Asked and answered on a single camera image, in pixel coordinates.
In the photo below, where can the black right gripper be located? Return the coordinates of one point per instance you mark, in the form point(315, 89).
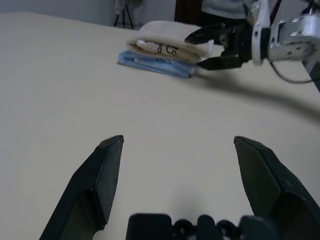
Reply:
point(240, 42)

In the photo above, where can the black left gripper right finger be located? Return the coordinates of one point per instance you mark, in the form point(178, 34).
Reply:
point(265, 180)

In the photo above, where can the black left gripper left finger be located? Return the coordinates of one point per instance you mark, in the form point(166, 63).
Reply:
point(95, 180)

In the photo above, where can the beige towel with white trim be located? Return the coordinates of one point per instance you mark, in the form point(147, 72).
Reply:
point(170, 35)

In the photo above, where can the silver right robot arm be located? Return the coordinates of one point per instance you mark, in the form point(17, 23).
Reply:
point(295, 37)

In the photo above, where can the blue folded towel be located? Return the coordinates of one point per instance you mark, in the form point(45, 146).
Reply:
point(155, 65)

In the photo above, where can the black tripod stand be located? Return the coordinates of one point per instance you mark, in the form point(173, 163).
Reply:
point(123, 17)

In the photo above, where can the black low furniture frame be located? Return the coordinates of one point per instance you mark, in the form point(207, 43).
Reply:
point(182, 10)

